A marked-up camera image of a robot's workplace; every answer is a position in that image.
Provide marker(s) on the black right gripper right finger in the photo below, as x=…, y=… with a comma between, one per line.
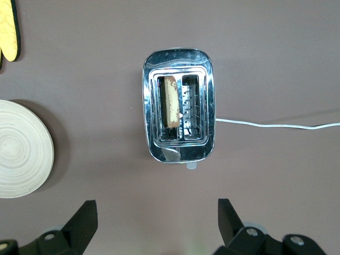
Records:
x=231, y=228

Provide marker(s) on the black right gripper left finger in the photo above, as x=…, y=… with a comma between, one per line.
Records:
x=79, y=228

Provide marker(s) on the slice of toast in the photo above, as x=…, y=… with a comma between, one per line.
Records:
x=171, y=103

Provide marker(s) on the round wooden plate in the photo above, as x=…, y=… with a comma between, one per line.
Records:
x=21, y=151

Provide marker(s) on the chrome two-slot toaster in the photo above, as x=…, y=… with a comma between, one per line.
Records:
x=180, y=154

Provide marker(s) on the brown table cloth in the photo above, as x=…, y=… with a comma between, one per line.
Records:
x=106, y=79

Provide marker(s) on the yellow quilted oven mitt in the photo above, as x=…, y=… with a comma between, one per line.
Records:
x=9, y=32

